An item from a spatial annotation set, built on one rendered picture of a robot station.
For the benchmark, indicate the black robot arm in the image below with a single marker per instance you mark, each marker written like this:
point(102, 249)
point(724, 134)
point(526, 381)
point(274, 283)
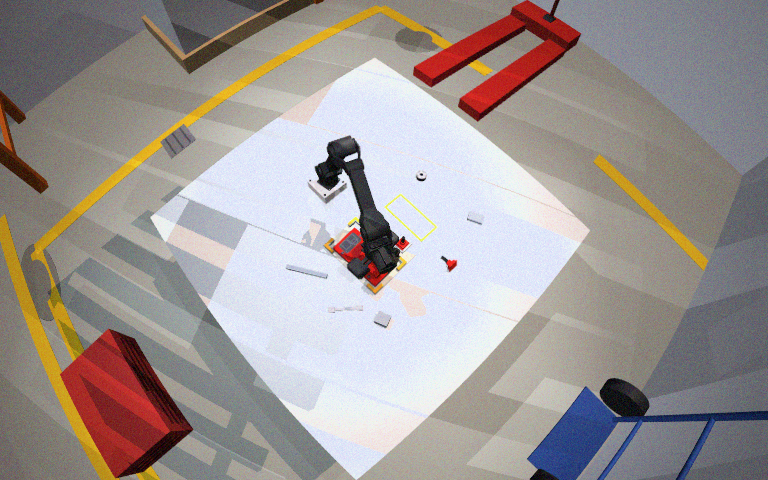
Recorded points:
point(373, 225)

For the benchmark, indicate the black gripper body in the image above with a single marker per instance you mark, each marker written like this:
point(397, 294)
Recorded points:
point(358, 268)

